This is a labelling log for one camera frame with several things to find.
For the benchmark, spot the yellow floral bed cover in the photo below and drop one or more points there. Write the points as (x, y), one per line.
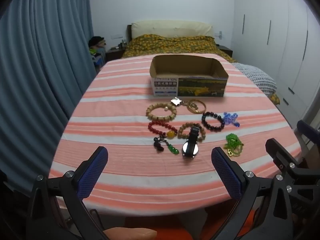
(175, 46)

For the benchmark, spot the white wardrobe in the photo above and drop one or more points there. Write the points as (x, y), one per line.
(275, 30)

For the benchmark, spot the black wristwatch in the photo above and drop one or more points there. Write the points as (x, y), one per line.
(190, 148)

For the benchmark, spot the blue grey curtain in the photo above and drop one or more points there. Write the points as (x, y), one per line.
(37, 67)

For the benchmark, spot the blue crystal ornament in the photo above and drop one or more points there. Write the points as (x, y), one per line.
(228, 117)

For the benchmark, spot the green beaded ornament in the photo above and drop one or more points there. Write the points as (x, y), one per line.
(232, 140)

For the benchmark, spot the stuffed toy with black hat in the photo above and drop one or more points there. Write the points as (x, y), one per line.
(96, 42)

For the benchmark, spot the dark wooden nightstand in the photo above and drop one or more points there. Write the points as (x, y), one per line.
(226, 50)
(113, 54)

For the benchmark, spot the printed cardboard box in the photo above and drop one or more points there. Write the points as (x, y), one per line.
(190, 87)

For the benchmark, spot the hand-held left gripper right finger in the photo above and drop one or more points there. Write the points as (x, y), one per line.
(226, 173)

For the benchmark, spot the person's left hand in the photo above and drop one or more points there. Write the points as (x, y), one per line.
(130, 233)

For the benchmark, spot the white knitted blanket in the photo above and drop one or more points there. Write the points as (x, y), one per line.
(257, 77)

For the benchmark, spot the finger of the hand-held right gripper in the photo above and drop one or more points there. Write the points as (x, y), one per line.
(308, 130)
(280, 152)

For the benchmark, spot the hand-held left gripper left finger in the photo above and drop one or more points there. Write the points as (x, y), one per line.
(92, 173)

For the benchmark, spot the cream pillow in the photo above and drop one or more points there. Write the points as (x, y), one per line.
(170, 28)

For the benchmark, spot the orange white striped cloth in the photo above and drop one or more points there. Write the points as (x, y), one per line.
(120, 120)

